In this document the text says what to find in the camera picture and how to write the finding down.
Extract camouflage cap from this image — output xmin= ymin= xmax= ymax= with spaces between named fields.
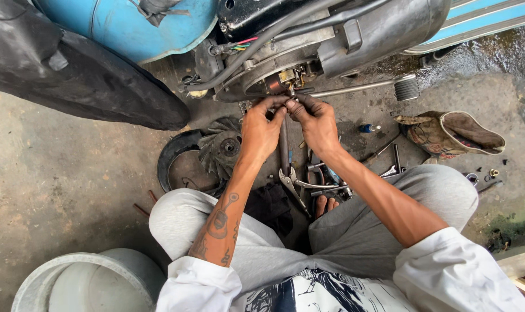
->
xmin=393 ymin=110 xmax=506 ymax=160

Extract silver locking pliers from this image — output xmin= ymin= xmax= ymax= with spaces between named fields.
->
xmin=278 ymin=166 xmax=342 ymax=218

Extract dark metal rod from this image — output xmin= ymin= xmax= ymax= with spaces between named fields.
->
xmin=279 ymin=116 xmax=291 ymax=177

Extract person's foot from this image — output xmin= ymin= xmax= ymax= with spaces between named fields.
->
xmin=314 ymin=194 xmax=340 ymax=220

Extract metal kick starter lever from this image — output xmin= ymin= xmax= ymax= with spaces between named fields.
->
xmin=307 ymin=74 xmax=421 ymax=102

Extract black round fan cover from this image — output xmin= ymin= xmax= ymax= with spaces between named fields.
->
xmin=157 ymin=129 xmax=228 ymax=196

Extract blue scooter body panel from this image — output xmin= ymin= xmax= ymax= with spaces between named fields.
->
xmin=32 ymin=0 xmax=220 ymax=65

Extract grey scooter engine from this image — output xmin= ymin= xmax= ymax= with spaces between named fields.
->
xmin=180 ymin=0 xmax=453 ymax=104

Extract thin rusty rods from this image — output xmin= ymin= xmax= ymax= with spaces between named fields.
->
xmin=132 ymin=190 xmax=159 ymax=217

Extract black engine hose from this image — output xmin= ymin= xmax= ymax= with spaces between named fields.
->
xmin=184 ymin=0 xmax=345 ymax=92

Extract long thin screwdriver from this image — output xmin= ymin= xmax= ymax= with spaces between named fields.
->
xmin=360 ymin=133 xmax=401 ymax=165

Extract black vinyl cover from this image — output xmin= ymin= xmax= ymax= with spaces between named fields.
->
xmin=0 ymin=0 xmax=191 ymax=131

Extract grey flywheel fan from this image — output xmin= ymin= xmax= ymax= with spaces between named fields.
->
xmin=197 ymin=117 xmax=243 ymax=182

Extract person's white printed shirt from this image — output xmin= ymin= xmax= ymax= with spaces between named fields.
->
xmin=155 ymin=226 xmax=525 ymax=312

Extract red handled pliers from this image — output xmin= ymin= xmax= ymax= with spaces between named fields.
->
xmin=307 ymin=152 xmax=326 ymax=188

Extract steel socket wrench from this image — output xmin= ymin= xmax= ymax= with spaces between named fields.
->
xmin=310 ymin=184 xmax=354 ymax=199

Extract person's left hand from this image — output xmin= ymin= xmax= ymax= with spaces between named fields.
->
xmin=240 ymin=95 xmax=291 ymax=164

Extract person's grey trousers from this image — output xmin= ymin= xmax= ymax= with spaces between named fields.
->
xmin=148 ymin=164 xmax=479 ymax=292

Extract person's right hand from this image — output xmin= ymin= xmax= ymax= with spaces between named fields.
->
xmin=286 ymin=94 xmax=342 ymax=159

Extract silver wrench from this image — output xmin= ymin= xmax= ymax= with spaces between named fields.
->
xmin=379 ymin=165 xmax=408 ymax=178

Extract black cloth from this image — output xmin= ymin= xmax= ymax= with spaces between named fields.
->
xmin=244 ymin=182 xmax=294 ymax=237

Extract wooden bench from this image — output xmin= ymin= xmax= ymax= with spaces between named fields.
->
xmin=493 ymin=246 xmax=525 ymax=309

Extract white plastic bucket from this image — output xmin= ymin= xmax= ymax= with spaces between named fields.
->
xmin=11 ymin=248 xmax=167 ymax=312

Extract blue striped scooter floorboard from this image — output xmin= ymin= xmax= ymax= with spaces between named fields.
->
xmin=401 ymin=0 xmax=525 ymax=56

